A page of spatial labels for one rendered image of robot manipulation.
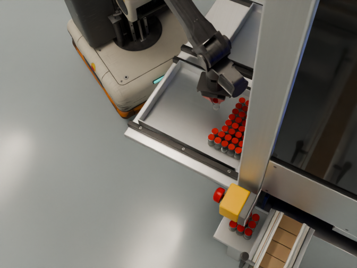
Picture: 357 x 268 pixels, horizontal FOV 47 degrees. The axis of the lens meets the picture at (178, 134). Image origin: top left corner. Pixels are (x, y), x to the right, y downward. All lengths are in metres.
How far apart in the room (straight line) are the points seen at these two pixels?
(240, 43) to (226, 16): 0.13
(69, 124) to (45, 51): 0.58
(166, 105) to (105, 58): 0.99
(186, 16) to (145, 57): 1.23
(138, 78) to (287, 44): 1.63
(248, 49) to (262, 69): 0.82
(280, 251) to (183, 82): 0.63
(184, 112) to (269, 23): 0.80
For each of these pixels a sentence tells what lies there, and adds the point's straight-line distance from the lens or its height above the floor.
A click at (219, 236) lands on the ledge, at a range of 1.19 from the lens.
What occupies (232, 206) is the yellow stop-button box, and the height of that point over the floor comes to 1.03.
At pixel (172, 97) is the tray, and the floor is 0.88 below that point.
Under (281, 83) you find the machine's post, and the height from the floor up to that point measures 1.49.
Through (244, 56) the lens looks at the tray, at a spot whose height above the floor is 0.88.
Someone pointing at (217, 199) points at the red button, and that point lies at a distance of 1.09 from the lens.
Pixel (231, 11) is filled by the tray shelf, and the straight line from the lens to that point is 1.59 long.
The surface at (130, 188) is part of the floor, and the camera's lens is 2.21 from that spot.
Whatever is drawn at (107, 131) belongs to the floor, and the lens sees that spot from 2.37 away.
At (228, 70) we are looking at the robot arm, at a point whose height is 1.16.
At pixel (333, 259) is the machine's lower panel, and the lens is 1.35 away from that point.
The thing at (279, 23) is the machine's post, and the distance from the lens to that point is 0.58.
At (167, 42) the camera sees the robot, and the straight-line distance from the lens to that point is 2.29.
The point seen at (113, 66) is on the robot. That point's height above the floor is 0.28.
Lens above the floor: 2.04
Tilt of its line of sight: 63 degrees down
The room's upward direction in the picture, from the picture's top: 9 degrees counter-clockwise
